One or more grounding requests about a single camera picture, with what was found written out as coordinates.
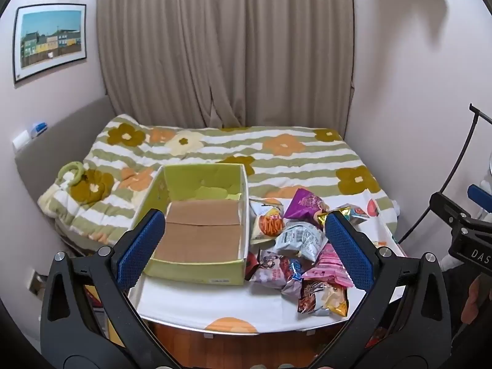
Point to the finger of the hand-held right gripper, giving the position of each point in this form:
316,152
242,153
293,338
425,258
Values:
480,198
447,209

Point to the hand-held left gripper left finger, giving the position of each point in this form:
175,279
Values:
144,244

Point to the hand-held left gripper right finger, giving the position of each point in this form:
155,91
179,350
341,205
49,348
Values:
346,246

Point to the pink striped snack packet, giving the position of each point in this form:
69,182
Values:
326,276

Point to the grey-blue snack packet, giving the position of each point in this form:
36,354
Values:
301,240

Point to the green cardboard box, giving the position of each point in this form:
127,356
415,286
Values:
200,234

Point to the brown snack packet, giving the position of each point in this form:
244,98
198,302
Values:
321,299

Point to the white cartoon snack packet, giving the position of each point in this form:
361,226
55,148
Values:
273,273

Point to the orange chips packet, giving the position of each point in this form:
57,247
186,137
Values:
267,223

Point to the person's right hand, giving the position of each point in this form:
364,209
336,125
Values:
474,296

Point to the yellow snack packet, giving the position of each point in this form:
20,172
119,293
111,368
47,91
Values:
355,211

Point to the black curved rod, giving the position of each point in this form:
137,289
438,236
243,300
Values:
457,161

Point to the purple snack packet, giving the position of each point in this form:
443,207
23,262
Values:
305,203

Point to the floral striped blanket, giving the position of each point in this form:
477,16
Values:
238,150

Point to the grey headboard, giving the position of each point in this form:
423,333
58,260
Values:
57,138

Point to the blue and white device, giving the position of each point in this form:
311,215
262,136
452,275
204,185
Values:
39,130

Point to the beige curtain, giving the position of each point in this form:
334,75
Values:
226,46

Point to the wall outlet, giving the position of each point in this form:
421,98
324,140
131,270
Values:
37,286

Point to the white wall switch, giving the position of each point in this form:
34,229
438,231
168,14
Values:
20,140

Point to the framed wall picture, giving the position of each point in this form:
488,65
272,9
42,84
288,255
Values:
50,40

